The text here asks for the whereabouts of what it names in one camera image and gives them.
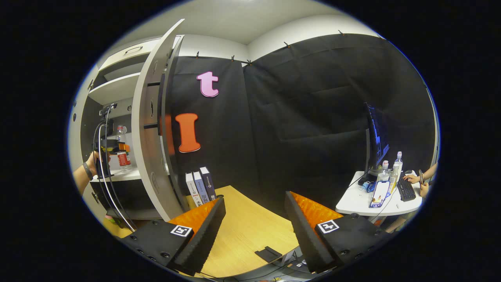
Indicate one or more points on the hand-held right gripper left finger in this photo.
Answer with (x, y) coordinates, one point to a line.
(203, 235)

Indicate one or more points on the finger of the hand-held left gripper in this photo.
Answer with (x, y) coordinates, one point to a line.
(117, 148)

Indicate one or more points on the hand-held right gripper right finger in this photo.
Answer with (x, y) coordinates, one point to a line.
(303, 235)

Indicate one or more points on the clear red label water bottle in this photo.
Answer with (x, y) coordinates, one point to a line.
(123, 159)

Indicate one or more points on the white cabinet right door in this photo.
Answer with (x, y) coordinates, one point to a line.
(146, 156)

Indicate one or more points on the black wristband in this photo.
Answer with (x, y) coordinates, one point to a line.
(87, 171)

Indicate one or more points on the flat black pad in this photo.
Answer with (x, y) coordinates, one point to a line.
(268, 253)

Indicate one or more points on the white cabinet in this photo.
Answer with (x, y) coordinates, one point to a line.
(113, 90)

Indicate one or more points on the white spine book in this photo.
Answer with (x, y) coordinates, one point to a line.
(191, 190)

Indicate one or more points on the grey blue spine book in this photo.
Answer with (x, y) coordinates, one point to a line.
(200, 187)

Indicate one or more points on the dark navy spine book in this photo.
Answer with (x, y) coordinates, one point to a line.
(208, 183)

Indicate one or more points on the white round-cornered desk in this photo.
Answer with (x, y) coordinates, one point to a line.
(360, 201)

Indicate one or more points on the white cabinet drawer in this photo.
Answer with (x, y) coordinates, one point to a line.
(117, 56)

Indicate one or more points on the blue face mask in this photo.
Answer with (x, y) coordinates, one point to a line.
(368, 186)

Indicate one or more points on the smartphone with lit screen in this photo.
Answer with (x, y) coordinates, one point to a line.
(379, 194)

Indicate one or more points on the short clear plastic bottle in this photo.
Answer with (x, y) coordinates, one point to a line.
(385, 171)

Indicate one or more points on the slim white bottle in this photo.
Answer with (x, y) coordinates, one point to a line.
(395, 174)

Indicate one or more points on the black keyboard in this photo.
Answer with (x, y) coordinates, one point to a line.
(406, 188)

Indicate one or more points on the black backdrop cloth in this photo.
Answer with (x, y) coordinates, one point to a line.
(305, 117)

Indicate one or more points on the tall clear plastic bottle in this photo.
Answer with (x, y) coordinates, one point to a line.
(399, 161)

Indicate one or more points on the black computer monitor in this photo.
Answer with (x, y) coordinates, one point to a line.
(375, 137)

